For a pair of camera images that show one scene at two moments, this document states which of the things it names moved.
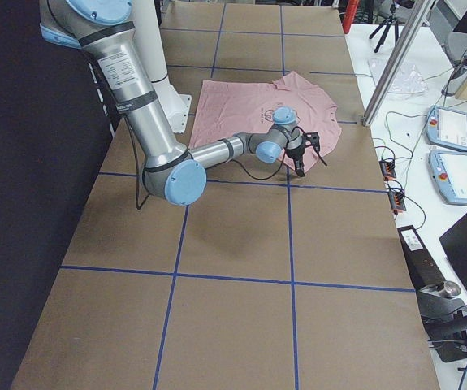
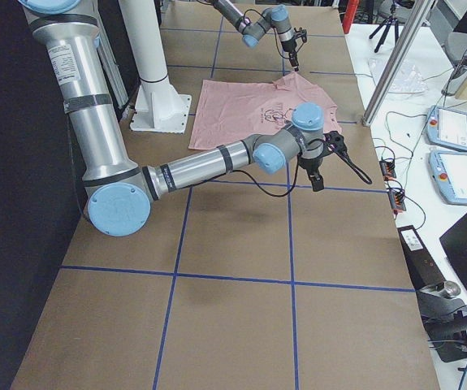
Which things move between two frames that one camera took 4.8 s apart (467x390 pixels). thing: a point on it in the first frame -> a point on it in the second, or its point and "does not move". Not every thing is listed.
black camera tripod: [391, 20] does not move
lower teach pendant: [459, 177] does not move
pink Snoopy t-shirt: [227, 109] does not move
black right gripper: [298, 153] -> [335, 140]
